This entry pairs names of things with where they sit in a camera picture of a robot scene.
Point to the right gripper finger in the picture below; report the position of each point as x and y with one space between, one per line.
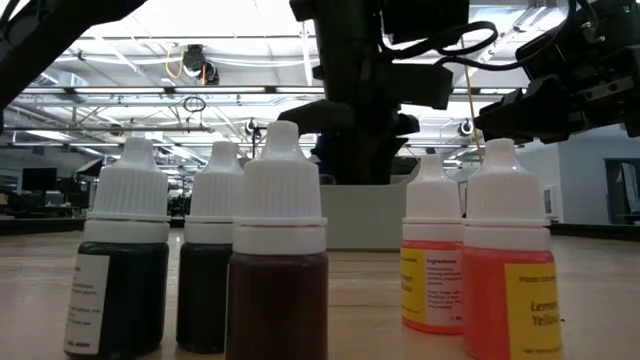
535 100
520 130

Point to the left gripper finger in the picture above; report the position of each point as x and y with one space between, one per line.
342 160
380 160

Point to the grey plastic bin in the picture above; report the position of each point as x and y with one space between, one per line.
365 220

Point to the orange dye bottle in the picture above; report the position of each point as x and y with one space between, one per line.
432 200

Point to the small lemon yellow coloring bottle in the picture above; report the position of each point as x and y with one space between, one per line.
505 200

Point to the small dark green coloring bottle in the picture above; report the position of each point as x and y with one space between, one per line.
130 200

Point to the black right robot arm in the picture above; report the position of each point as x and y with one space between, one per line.
600 30

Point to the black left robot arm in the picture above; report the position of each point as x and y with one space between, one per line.
60 35

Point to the small dark red coloring bottle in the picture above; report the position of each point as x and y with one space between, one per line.
277 200

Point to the dark framed doorway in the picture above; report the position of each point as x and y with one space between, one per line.
612 190

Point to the black background monitor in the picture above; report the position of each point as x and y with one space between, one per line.
39 180

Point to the white wall device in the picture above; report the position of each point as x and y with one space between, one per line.
549 202

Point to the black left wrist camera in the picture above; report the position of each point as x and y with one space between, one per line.
425 87

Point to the black aluminium frame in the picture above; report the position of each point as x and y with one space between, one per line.
600 231

